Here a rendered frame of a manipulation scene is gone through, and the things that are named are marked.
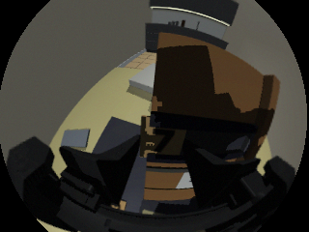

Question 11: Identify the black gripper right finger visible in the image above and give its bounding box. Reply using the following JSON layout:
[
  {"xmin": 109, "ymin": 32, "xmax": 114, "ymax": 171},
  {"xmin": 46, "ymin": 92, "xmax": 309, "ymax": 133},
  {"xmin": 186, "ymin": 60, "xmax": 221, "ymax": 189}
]
[{"xmin": 183, "ymin": 139, "xmax": 262, "ymax": 209}]

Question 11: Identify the tan letter tile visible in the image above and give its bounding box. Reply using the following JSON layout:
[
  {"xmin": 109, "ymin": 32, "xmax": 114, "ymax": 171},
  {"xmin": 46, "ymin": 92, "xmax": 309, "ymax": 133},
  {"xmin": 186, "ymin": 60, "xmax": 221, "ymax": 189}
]
[
  {"xmin": 139, "ymin": 116, "xmax": 186, "ymax": 158},
  {"xmin": 111, "ymin": 201, "xmax": 126, "ymax": 210}
]

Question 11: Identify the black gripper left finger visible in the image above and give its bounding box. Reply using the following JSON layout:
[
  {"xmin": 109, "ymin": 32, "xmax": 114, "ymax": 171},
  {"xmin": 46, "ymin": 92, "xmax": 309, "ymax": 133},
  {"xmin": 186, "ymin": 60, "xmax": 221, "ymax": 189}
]
[{"xmin": 59, "ymin": 134, "xmax": 140, "ymax": 208}]

